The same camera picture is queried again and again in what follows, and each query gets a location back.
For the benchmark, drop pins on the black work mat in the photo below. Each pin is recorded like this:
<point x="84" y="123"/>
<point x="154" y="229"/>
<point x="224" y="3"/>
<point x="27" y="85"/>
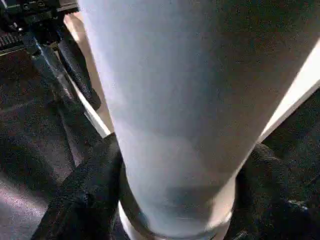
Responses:
<point x="25" y="130"/>

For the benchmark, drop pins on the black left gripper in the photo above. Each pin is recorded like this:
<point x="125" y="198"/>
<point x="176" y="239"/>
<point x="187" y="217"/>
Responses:
<point x="30" y="20"/>

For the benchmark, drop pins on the white plastic table leg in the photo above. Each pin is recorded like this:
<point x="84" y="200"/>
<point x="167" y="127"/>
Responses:
<point x="175" y="87"/>

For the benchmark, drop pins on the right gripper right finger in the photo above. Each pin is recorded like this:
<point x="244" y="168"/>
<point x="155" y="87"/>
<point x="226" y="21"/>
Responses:
<point x="275" y="195"/>

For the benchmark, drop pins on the white table frame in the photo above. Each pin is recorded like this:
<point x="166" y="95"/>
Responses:
<point x="292" y="100"/>

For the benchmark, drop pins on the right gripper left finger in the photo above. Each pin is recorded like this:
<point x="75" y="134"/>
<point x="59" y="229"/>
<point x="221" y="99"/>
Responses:
<point x="82" y="195"/>

